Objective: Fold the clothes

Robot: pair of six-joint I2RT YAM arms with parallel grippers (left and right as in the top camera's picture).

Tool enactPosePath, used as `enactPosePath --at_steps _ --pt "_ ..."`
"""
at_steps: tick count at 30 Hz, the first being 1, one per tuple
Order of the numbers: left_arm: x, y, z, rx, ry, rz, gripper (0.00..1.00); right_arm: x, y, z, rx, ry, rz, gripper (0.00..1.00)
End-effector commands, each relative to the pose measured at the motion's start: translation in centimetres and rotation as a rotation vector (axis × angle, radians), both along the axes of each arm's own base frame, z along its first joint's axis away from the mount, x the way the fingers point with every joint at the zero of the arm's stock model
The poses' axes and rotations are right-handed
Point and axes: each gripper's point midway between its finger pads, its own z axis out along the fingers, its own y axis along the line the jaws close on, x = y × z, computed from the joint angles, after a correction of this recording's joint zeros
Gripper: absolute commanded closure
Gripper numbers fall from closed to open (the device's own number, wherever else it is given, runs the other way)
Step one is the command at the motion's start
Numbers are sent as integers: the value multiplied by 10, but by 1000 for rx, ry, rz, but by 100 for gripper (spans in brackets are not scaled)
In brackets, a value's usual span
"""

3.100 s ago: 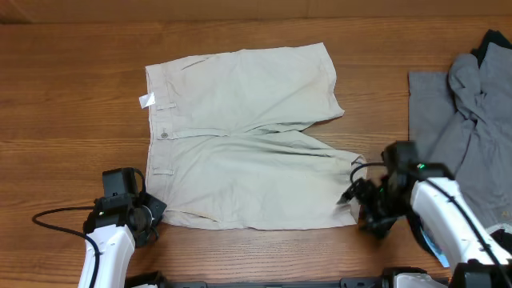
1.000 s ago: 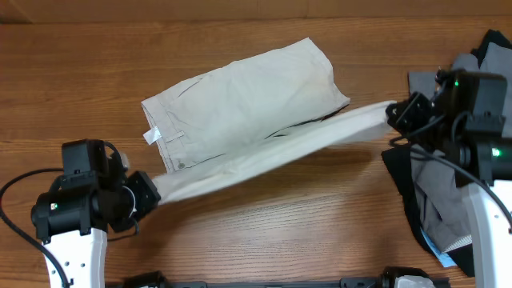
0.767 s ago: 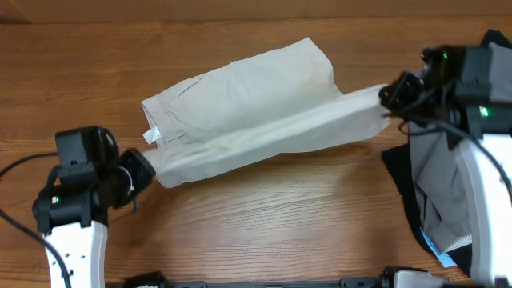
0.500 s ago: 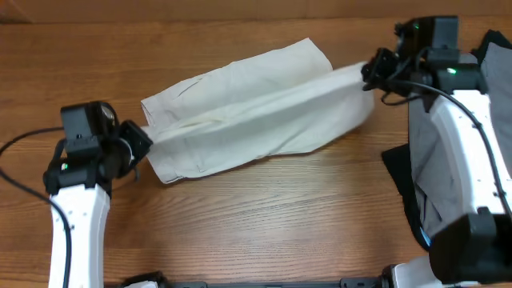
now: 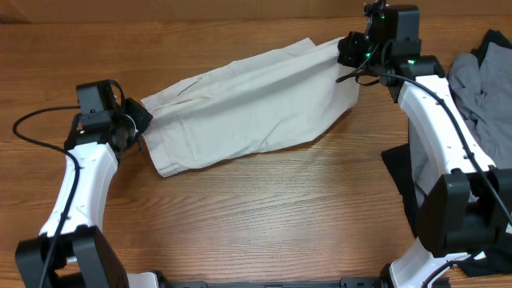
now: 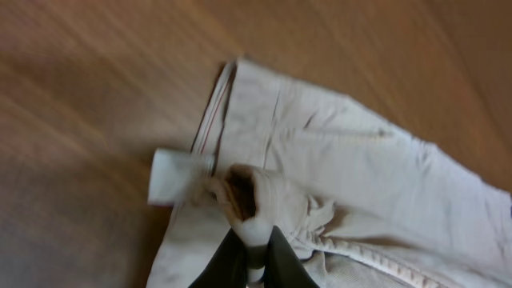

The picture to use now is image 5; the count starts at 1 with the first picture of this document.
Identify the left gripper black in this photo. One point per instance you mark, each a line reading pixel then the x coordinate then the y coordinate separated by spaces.
pixel 142 118

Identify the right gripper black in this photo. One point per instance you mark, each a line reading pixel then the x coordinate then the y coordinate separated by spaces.
pixel 351 48

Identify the beige shorts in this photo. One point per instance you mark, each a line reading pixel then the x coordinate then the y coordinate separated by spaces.
pixel 281 98

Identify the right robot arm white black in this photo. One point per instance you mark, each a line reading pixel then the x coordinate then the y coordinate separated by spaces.
pixel 468 208

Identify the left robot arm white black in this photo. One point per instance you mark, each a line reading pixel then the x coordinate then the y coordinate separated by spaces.
pixel 71 250

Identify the grey garment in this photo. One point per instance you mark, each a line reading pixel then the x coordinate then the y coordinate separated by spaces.
pixel 482 93

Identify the black garment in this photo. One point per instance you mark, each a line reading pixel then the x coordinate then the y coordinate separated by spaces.
pixel 398 164

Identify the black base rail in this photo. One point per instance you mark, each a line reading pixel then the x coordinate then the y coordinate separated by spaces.
pixel 280 283

